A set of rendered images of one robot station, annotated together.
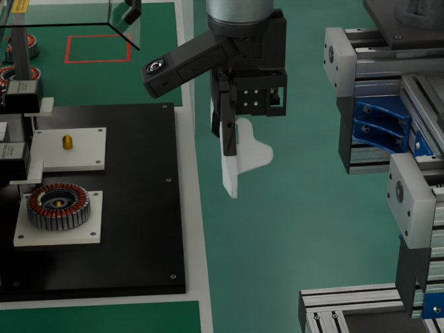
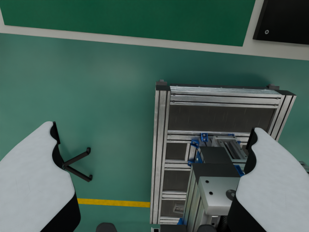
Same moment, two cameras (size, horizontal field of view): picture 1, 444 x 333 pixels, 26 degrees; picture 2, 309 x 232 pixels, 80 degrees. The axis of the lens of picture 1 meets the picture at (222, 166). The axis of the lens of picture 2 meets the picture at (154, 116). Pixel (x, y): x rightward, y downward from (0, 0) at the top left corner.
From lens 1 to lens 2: 111 cm
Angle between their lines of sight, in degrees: 58
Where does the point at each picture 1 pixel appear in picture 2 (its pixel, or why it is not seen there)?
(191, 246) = (298, 50)
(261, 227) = not seen: outside the picture
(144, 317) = (238, 6)
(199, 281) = (260, 50)
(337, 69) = not seen: outside the picture
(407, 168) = not seen: hidden behind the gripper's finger
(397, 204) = (231, 186)
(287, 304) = (303, 87)
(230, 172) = (14, 152)
